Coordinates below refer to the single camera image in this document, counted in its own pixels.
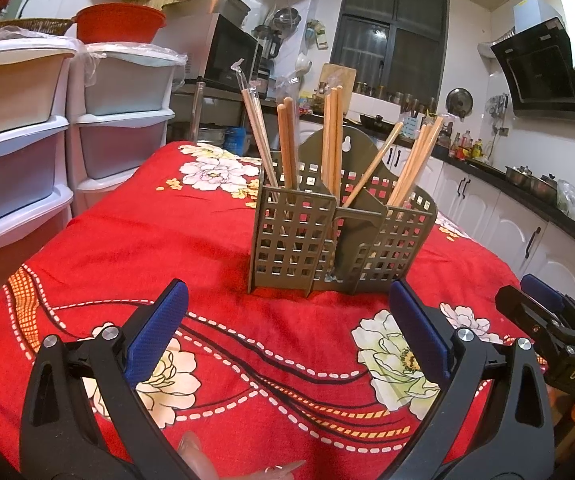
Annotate knife block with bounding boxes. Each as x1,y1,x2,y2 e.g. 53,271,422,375
399,109,426,141

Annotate red plastic basin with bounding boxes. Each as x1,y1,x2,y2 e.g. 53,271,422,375
74,3,167,45

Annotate hanging steel pot lid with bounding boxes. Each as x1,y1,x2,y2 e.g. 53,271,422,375
446,87,473,119

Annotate red floral blanket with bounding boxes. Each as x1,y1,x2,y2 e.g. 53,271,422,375
0,140,551,480

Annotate white kitchen cabinets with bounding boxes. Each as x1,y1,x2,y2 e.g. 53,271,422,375
297,119,575,312

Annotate white plastic drawer tower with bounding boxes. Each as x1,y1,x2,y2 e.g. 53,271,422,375
0,35,78,287
66,42,188,217

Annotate blue detergent bottle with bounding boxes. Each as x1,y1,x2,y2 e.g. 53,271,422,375
224,127,247,156

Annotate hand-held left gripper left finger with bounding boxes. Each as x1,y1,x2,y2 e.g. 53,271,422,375
20,278,203,480

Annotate woven basket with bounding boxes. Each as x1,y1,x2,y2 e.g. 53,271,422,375
0,17,76,36

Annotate rectangular wooden cutting board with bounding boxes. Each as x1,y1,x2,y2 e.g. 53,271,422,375
317,63,357,106

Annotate black wok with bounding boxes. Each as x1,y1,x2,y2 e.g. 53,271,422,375
358,113,399,134

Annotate grey lattice utensil holder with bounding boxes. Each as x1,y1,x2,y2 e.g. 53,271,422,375
246,127,439,297

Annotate dark window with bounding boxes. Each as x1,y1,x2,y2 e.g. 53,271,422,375
331,0,449,96

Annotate black blender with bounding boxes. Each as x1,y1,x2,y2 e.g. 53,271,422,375
252,24,283,64

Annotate metal shelf rack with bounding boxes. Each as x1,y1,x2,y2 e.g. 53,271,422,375
169,82,278,161

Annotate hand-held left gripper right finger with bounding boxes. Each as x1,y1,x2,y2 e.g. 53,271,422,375
382,278,555,480

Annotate metal basin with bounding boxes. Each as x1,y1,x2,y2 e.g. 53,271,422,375
162,0,252,29

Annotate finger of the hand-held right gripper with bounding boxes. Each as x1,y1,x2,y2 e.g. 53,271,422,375
495,285,575,346
521,273,575,331

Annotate bunch of wooden chopsticks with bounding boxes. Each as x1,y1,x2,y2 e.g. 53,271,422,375
230,57,446,211

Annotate hanging steel colander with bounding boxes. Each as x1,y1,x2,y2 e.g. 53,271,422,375
269,7,303,36

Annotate row of condiment bottles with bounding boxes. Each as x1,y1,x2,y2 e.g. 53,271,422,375
449,129,486,161

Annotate silver microwave oven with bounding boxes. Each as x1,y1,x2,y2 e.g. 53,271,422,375
154,12,264,95

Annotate white appliance box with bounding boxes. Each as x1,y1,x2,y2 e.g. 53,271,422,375
351,92,403,121

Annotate black range hood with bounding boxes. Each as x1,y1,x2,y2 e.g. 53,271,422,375
477,0,575,124

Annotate black kitchen countertop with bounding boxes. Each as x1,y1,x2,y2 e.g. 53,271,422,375
300,112,575,253

